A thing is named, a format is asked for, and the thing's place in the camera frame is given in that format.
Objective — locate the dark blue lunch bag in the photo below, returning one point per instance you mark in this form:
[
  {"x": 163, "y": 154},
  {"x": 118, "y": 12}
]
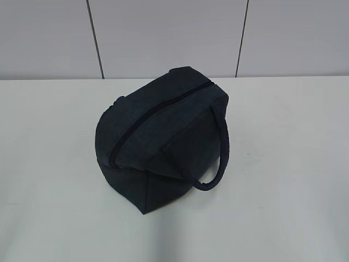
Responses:
[{"x": 167, "y": 137}]

